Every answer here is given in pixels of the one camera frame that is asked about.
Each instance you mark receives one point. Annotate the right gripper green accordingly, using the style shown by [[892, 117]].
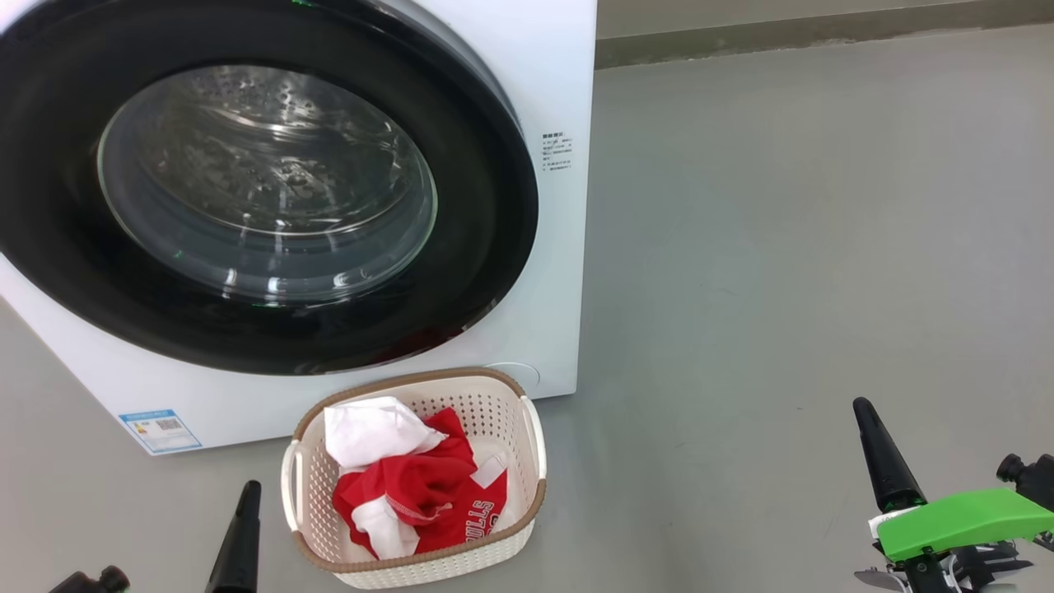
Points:
[[963, 519]]

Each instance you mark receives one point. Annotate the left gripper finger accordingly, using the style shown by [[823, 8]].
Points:
[[239, 552]]

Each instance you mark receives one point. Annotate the red and white jersey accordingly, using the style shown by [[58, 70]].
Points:
[[420, 486]]

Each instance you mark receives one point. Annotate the round glass washing machine door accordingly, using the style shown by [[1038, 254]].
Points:
[[272, 181]]

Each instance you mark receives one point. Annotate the cream perforated laundry basket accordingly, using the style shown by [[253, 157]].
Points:
[[317, 494]]

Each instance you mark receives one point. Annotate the white front-load washing machine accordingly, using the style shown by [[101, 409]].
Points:
[[560, 66]]

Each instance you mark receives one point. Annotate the blue energy label sticker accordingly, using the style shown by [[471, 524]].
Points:
[[160, 430]]

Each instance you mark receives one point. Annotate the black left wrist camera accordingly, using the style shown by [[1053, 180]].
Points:
[[99, 581]]

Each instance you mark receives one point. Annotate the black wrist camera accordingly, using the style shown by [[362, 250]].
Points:
[[99, 581], [1033, 478]]

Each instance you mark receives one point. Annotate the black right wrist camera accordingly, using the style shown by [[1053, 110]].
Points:
[[1033, 478]]

